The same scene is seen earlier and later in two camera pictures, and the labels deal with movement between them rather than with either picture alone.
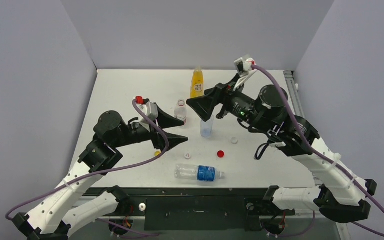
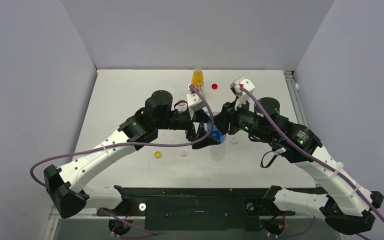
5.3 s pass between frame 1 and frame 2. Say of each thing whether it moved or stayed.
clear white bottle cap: stayed
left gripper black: moved
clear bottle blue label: moved
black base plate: stayed
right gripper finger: moved
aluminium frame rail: stayed
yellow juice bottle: stayed
